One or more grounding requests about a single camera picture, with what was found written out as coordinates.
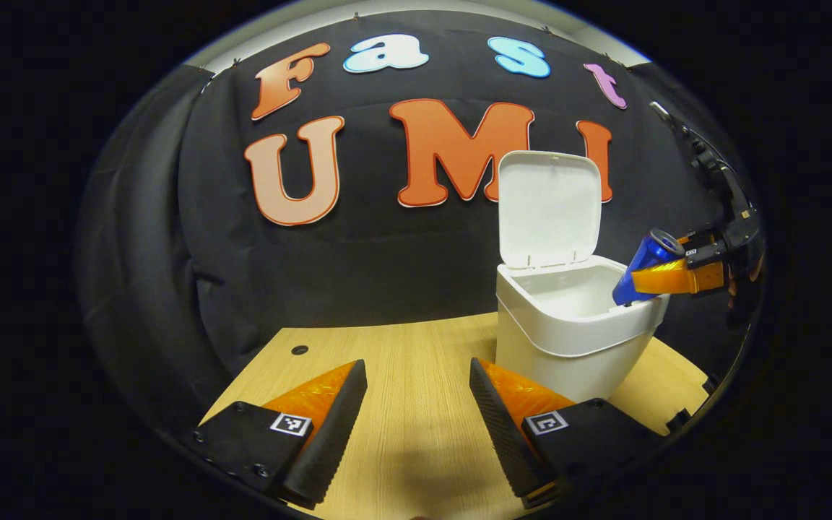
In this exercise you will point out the blue pop can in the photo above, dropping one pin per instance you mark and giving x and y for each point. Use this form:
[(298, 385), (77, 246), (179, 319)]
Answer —
[(643, 256)]

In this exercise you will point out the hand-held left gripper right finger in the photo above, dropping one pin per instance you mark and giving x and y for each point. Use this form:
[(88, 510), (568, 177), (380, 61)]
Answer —
[(506, 433)]

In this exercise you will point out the black desk edge clamp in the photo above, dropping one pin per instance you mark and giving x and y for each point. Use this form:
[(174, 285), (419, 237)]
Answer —
[(677, 420)]

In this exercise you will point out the black backdrop cloth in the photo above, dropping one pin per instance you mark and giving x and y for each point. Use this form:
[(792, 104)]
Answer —
[(387, 267)]

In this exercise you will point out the wooden desktop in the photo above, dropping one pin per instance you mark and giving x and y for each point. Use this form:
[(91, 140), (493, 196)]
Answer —
[(416, 390)]

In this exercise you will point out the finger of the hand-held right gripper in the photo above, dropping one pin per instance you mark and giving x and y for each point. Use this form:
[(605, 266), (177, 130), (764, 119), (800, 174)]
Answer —
[(676, 278), (708, 249)]

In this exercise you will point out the white garbage bin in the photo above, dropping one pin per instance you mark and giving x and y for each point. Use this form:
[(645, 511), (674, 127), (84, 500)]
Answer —
[(560, 339)]

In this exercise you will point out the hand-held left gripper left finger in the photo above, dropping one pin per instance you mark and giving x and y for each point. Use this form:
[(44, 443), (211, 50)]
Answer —
[(329, 440)]

